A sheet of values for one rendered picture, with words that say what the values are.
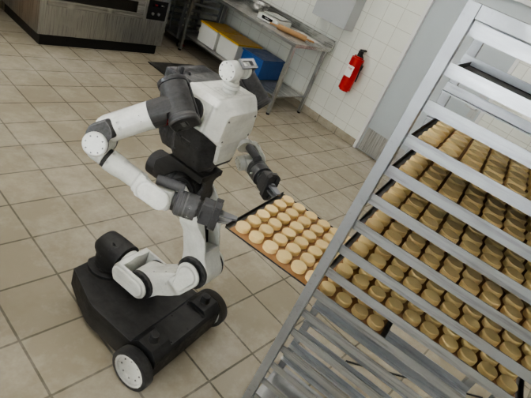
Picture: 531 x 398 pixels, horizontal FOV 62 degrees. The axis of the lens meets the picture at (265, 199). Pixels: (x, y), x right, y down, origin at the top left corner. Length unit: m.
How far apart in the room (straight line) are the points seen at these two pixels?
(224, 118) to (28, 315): 1.35
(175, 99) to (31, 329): 1.32
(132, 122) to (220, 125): 0.28
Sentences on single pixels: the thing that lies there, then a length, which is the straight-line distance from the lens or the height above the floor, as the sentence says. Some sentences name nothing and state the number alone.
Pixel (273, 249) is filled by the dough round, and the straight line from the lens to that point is 1.42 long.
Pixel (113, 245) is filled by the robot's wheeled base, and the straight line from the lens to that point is 2.20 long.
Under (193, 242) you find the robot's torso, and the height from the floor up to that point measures 0.68.
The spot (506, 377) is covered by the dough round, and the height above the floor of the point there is 1.06.
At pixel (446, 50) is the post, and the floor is 1.72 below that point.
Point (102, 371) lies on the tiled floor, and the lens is 2.17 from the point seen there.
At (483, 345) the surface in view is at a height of 1.14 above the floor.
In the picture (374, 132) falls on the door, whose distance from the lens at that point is 5.43.
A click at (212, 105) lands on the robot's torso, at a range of 1.47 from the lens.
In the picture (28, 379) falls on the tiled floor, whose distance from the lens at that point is 2.14.
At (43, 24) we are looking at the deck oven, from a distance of 5.22.
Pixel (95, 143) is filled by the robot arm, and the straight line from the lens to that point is 1.44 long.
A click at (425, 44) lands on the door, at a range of 5.22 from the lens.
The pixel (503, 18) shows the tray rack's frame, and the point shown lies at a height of 1.81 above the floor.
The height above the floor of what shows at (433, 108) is 1.59.
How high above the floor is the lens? 1.79
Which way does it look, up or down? 30 degrees down
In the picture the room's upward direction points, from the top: 24 degrees clockwise
